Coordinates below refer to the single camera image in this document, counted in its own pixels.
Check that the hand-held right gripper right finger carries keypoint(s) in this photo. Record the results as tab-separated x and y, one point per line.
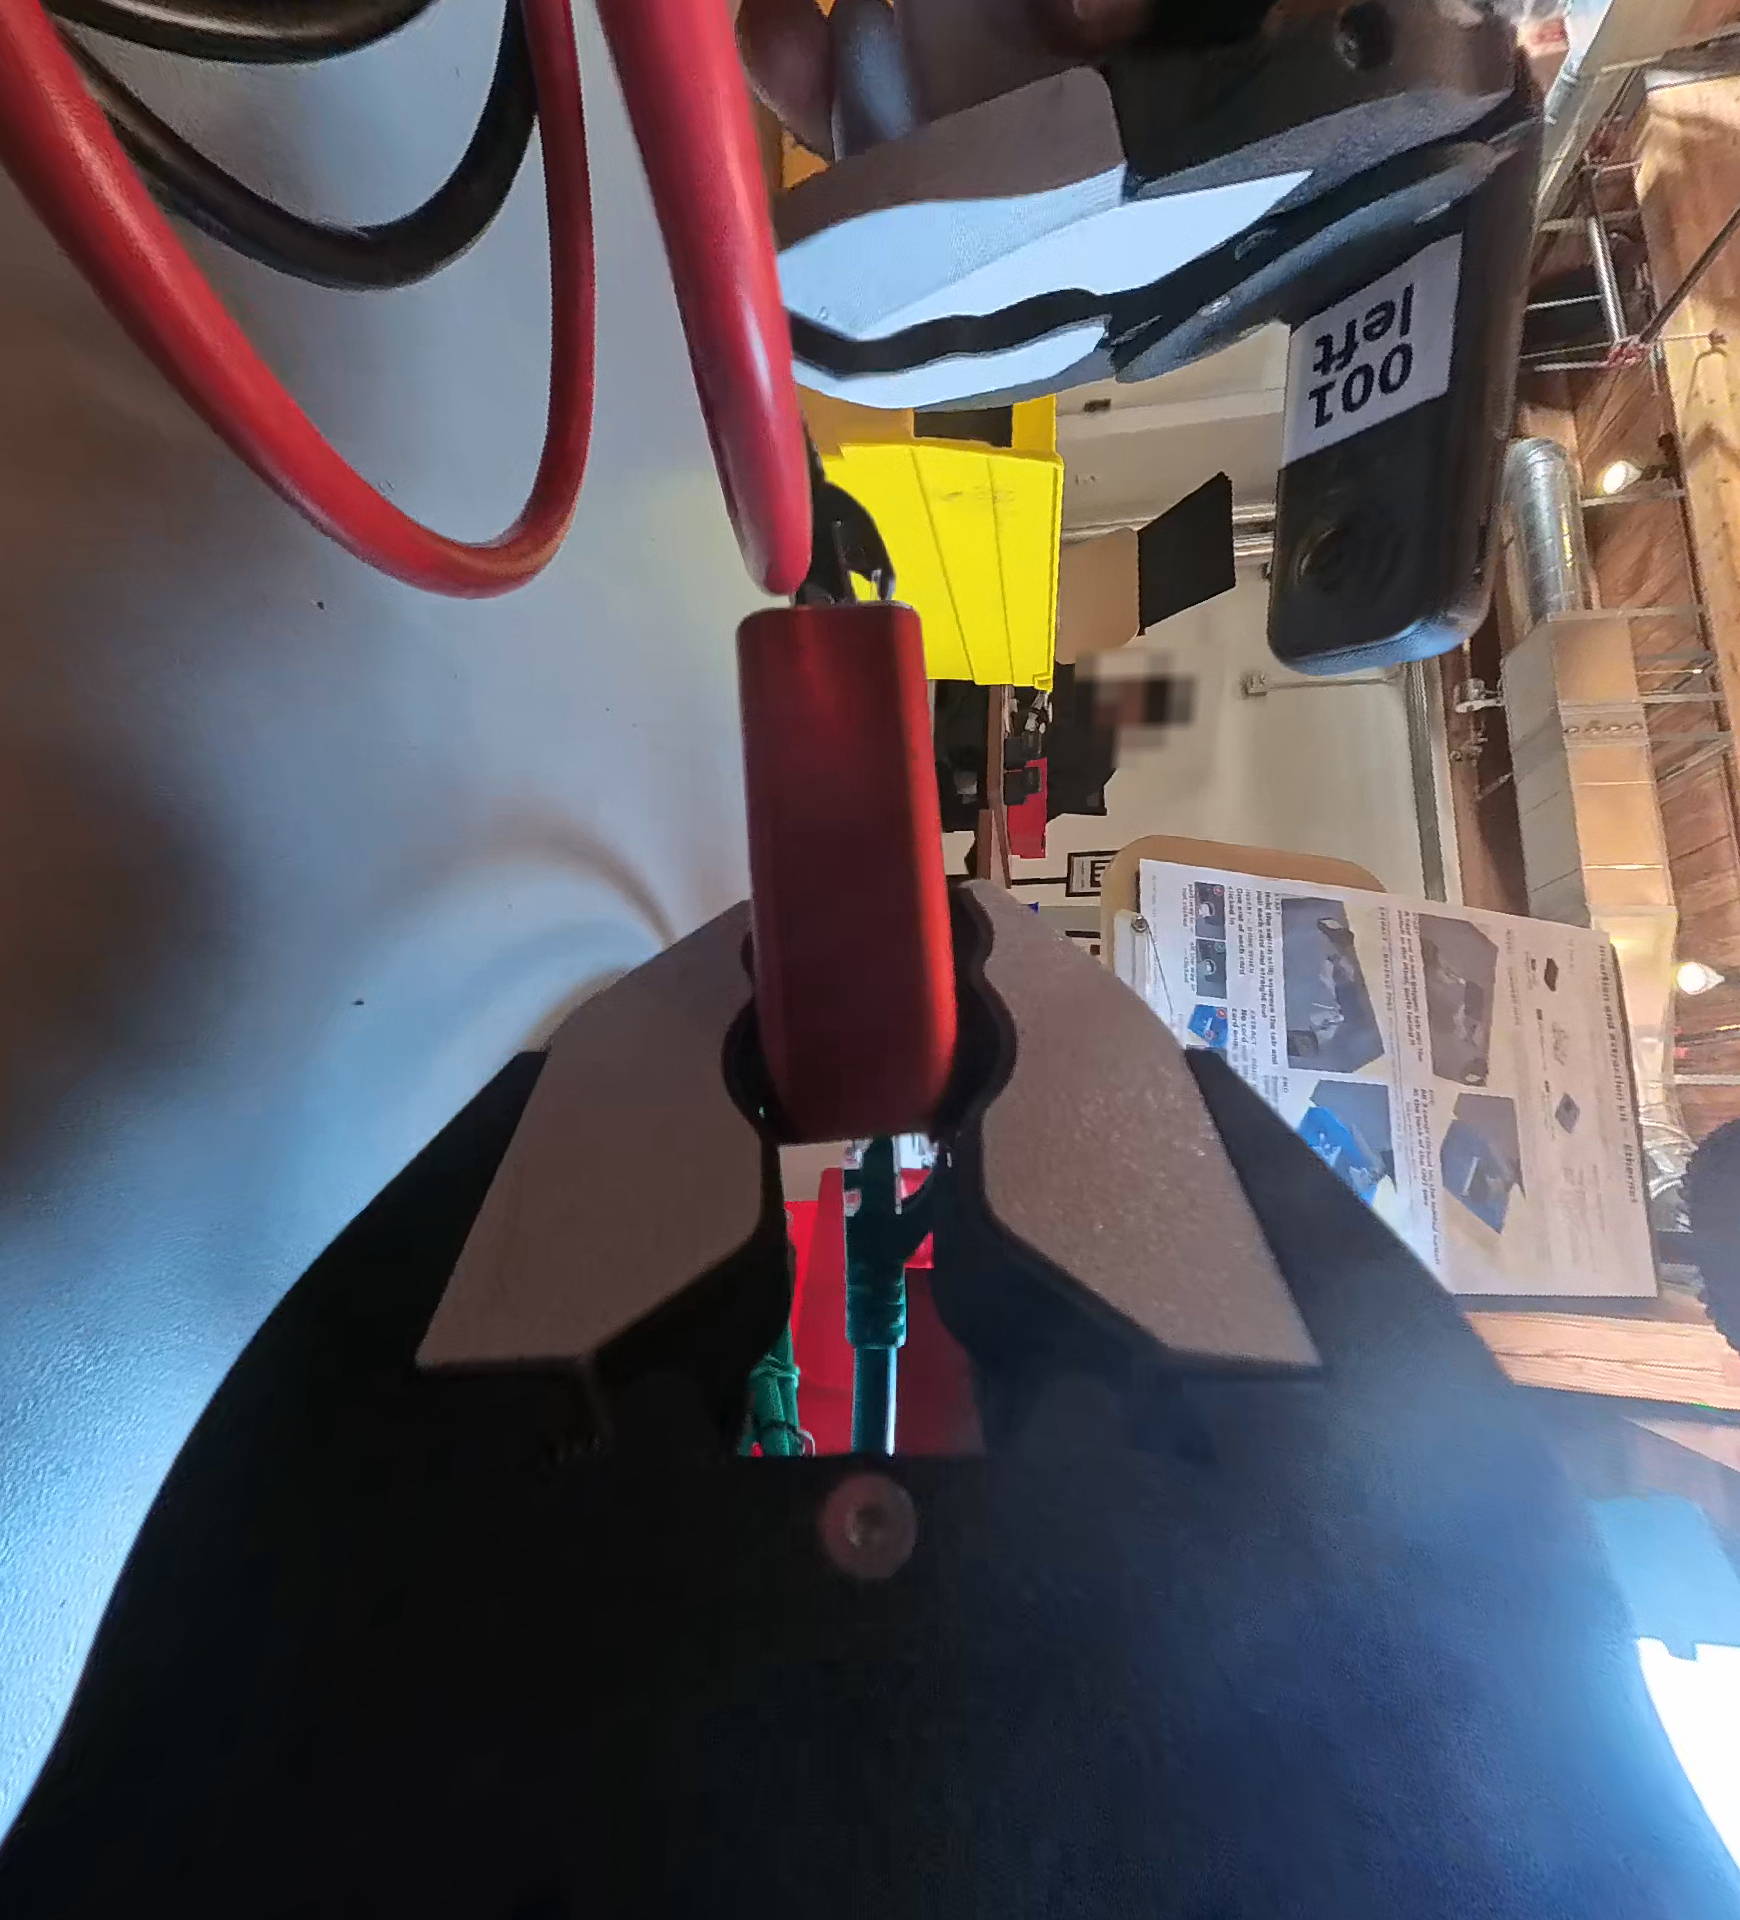
1126	1185

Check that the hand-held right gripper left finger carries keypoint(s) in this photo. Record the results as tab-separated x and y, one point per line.
615	1185

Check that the yellow plastic bin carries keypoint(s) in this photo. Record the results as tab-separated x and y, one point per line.
960	526

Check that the metal duct pipes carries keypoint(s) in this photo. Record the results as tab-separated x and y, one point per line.
1576	722

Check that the black flag panel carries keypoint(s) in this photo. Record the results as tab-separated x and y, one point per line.
1187	556

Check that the instruction sheet board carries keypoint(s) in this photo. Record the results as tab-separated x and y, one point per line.
1411	1081

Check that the red metal network switch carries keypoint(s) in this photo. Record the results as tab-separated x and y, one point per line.
848	871

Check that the person's left hand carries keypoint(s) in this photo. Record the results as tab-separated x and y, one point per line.
788	74

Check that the brown cardboard panel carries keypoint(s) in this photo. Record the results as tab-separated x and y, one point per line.
1100	601

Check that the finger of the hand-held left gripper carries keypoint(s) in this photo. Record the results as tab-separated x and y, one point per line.
960	385
990	224

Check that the red plastic bin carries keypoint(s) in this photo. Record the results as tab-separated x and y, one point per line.
944	1382

